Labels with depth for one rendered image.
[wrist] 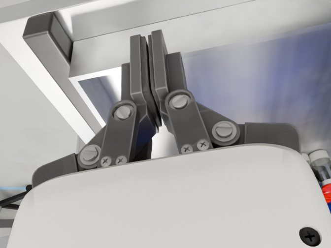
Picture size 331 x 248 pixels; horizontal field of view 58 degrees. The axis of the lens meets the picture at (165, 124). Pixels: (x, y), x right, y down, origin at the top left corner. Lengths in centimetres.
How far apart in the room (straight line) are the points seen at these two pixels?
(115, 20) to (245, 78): 12
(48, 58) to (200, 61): 11
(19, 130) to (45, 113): 24
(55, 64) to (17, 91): 146
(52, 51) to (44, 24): 2
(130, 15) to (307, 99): 18
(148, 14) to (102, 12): 3
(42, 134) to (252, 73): 177
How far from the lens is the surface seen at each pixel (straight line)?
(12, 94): 170
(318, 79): 29
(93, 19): 21
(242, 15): 21
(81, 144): 85
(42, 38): 20
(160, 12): 21
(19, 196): 263
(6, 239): 80
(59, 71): 22
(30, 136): 199
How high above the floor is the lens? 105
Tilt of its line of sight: 35 degrees down
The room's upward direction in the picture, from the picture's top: 175 degrees clockwise
